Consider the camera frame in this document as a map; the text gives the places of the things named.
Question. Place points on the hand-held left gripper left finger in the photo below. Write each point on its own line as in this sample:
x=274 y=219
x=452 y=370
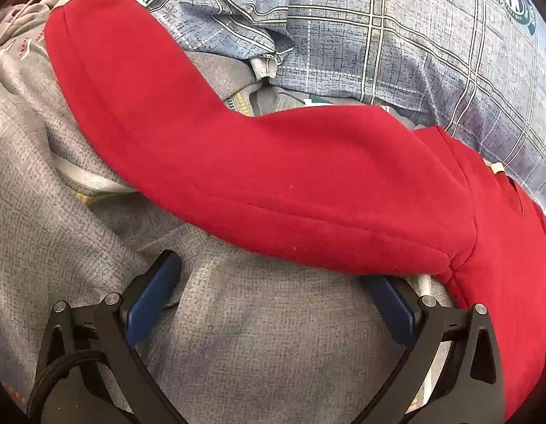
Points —
x=151 y=301

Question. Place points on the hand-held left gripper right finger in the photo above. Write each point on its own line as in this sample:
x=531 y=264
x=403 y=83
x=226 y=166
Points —
x=390 y=304

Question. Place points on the red fleece sweater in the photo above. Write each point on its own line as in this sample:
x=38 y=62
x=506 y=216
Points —
x=255 y=163

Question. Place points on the blue plaid garment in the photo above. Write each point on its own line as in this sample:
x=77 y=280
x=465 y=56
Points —
x=387 y=44

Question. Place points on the grey pink printed cloth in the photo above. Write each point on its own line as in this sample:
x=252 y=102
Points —
x=21 y=26

